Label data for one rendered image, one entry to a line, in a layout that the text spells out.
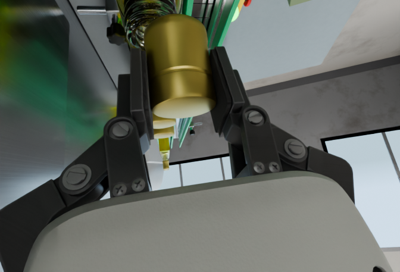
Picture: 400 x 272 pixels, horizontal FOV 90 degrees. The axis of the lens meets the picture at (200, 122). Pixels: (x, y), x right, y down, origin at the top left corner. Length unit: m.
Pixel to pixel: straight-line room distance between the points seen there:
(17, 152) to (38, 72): 0.09
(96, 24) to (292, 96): 3.07
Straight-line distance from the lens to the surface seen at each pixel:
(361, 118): 3.50
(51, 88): 0.29
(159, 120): 0.20
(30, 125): 0.24
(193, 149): 3.31
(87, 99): 0.49
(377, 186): 3.45
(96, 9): 0.38
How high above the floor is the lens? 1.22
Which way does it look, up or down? 15 degrees down
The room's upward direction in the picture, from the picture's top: 172 degrees clockwise
